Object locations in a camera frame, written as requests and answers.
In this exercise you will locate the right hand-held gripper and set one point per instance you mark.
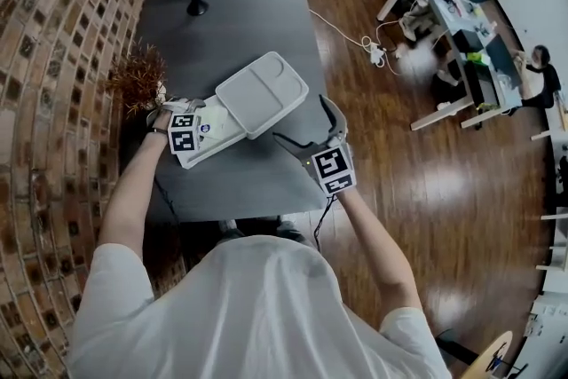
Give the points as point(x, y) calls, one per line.
point(333, 168)

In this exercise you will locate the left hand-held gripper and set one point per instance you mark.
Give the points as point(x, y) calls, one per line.
point(183, 137)

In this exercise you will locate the white storage box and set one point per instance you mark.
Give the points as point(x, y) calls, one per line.
point(208, 151)

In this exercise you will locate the person's left forearm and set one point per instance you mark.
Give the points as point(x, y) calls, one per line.
point(128, 191)

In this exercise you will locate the person's right forearm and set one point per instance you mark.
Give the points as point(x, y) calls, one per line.
point(373, 244)

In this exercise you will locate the black left wristband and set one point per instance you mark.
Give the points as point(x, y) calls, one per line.
point(157, 130)

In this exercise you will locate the white open box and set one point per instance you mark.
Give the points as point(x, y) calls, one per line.
point(262, 93)

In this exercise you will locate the dried reddish plant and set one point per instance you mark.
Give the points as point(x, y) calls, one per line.
point(137, 77)

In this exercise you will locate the person's left shoe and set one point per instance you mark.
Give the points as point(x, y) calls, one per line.
point(231, 228)

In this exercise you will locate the person's right leg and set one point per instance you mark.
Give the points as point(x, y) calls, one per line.
point(290, 231)

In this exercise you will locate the black computer case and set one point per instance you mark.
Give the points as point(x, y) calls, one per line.
point(479, 84)

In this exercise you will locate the long white desk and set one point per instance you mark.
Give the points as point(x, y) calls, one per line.
point(444, 0)

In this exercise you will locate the person's white shirt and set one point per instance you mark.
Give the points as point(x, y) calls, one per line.
point(248, 315)

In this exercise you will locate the dark monitor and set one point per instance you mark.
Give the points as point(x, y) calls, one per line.
point(501, 55)

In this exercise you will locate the round wooden stool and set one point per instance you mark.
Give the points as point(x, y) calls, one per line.
point(488, 355)

